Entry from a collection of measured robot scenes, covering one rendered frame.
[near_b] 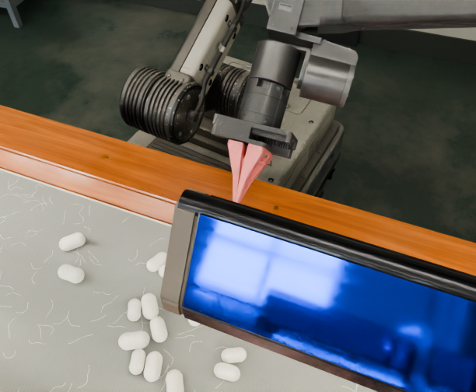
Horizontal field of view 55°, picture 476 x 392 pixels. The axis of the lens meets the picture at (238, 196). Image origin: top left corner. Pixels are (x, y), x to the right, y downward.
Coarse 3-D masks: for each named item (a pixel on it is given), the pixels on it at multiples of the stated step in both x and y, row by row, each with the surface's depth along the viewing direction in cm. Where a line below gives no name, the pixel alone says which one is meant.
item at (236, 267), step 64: (192, 192) 26; (192, 256) 26; (256, 256) 25; (320, 256) 23; (384, 256) 23; (256, 320) 26; (320, 320) 24; (384, 320) 23; (448, 320) 22; (384, 384) 24; (448, 384) 23
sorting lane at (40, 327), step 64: (0, 192) 75; (64, 192) 75; (0, 256) 67; (64, 256) 67; (128, 256) 67; (0, 320) 60; (64, 320) 60; (128, 320) 60; (0, 384) 55; (64, 384) 55; (128, 384) 55; (192, 384) 55; (256, 384) 55; (320, 384) 55
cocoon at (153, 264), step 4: (160, 252) 65; (164, 252) 65; (156, 256) 65; (160, 256) 64; (164, 256) 65; (152, 260) 64; (156, 260) 64; (160, 260) 64; (164, 260) 64; (148, 264) 64; (152, 264) 64; (156, 264) 64; (160, 264) 64; (148, 268) 64; (152, 268) 64; (156, 268) 64
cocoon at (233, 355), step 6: (228, 348) 56; (234, 348) 56; (240, 348) 56; (222, 354) 56; (228, 354) 56; (234, 354) 56; (240, 354) 56; (246, 354) 56; (222, 360) 56; (228, 360) 55; (234, 360) 56; (240, 360) 56
